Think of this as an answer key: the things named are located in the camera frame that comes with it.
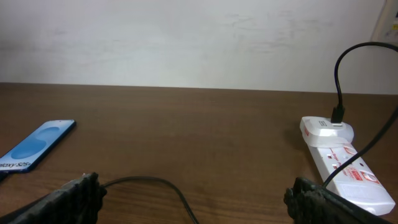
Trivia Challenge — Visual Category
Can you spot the blue Samsung smartphone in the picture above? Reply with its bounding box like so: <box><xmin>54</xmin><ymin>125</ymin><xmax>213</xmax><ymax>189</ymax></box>
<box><xmin>1</xmin><ymin>119</ymin><xmax>76</xmax><ymax>173</ymax></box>

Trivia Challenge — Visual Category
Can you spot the white charger plug adapter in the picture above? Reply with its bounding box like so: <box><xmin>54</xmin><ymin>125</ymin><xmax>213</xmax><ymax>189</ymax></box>
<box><xmin>300</xmin><ymin>116</ymin><xmax>354</xmax><ymax>147</ymax></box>

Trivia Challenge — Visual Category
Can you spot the black USB charging cable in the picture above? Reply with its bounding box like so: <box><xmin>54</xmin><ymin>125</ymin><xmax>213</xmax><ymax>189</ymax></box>
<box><xmin>0</xmin><ymin>41</ymin><xmax>398</xmax><ymax>224</ymax></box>

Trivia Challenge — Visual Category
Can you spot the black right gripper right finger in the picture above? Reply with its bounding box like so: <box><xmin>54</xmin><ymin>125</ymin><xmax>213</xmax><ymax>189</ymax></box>
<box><xmin>284</xmin><ymin>177</ymin><xmax>391</xmax><ymax>224</ymax></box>

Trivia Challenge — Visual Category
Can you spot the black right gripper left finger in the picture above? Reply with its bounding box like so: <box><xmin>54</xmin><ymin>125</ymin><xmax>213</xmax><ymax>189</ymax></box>
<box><xmin>1</xmin><ymin>172</ymin><xmax>107</xmax><ymax>224</ymax></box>

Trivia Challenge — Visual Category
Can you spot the white power strip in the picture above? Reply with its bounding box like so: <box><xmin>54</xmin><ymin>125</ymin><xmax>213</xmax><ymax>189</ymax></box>
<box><xmin>308</xmin><ymin>144</ymin><xmax>396</xmax><ymax>216</ymax></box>

